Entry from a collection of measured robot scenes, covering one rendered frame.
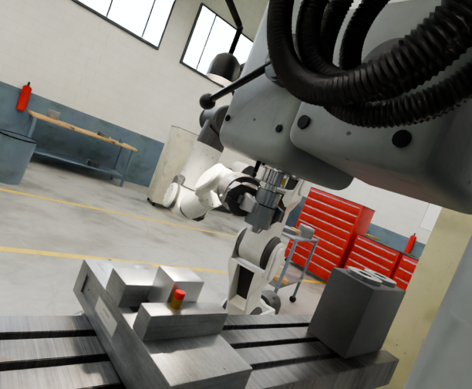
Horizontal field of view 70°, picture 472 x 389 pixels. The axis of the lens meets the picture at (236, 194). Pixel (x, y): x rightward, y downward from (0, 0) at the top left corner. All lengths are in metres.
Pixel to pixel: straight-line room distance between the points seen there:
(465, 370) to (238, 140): 0.44
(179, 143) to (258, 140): 6.14
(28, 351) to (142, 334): 0.16
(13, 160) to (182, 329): 4.81
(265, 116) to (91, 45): 7.74
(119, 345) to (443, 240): 1.96
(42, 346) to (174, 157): 6.17
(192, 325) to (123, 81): 7.94
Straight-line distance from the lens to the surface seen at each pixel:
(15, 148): 5.21
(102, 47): 8.26
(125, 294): 0.57
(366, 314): 0.93
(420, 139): 0.37
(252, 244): 1.34
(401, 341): 2.34
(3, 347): 0.59
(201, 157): 1.04
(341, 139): 0.41
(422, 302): 2.28
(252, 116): 0.56
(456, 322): 0.22
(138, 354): 0.52
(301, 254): 6.17
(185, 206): 0.96
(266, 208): 0.60
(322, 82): 0.24
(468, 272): 0.22
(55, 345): 0.60
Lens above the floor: 1.29
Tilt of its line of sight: 4 degrees down
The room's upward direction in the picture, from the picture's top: 21 degrees clockwise
